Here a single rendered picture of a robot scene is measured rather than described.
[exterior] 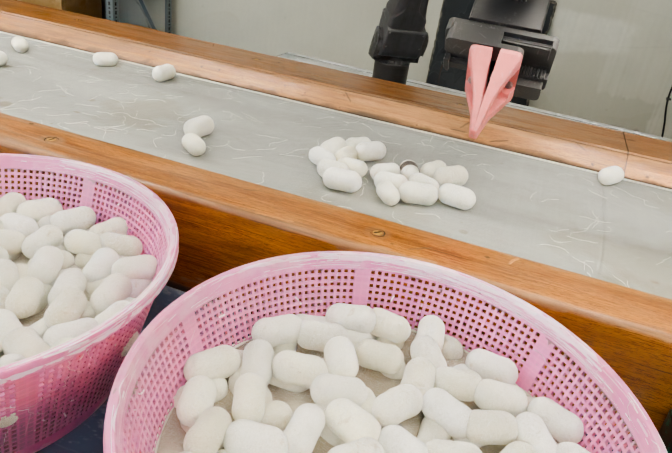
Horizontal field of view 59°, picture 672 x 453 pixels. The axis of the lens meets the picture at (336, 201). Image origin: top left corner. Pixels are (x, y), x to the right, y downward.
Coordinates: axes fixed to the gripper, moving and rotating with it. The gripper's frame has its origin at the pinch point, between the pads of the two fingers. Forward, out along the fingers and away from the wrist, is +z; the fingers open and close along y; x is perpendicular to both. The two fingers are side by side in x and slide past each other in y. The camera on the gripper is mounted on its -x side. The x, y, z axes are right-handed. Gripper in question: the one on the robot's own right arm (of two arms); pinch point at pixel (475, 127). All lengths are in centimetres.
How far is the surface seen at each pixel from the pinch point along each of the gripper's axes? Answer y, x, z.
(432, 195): -2.0, 2.5, 6.5
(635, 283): 15.7, 1.3, 10.0
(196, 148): -25.1, 1.1, 8.9
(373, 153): -9.8, 7.4, 1.4
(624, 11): 30, 140, -152
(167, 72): -41.5, 13.8, -6.0
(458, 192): 0.1, 3.2, 5.3
